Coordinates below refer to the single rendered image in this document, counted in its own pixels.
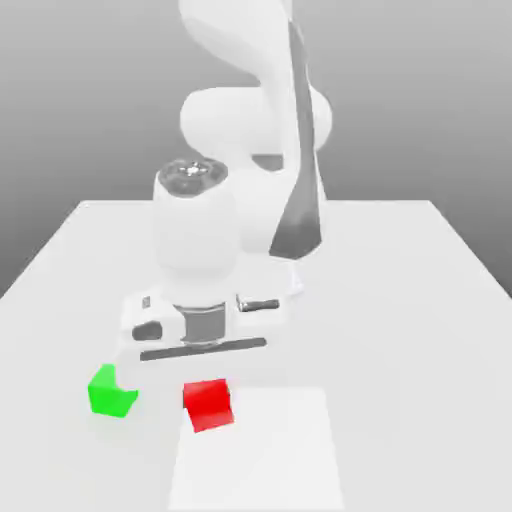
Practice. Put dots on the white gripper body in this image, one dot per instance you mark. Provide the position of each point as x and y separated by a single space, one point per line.
200 352

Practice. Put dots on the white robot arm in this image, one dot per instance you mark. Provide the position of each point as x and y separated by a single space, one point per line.
196 236

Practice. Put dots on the small red cube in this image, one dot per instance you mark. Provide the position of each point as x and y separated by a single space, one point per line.
208 404

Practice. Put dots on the small green cube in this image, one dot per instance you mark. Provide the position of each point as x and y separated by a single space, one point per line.
108 396

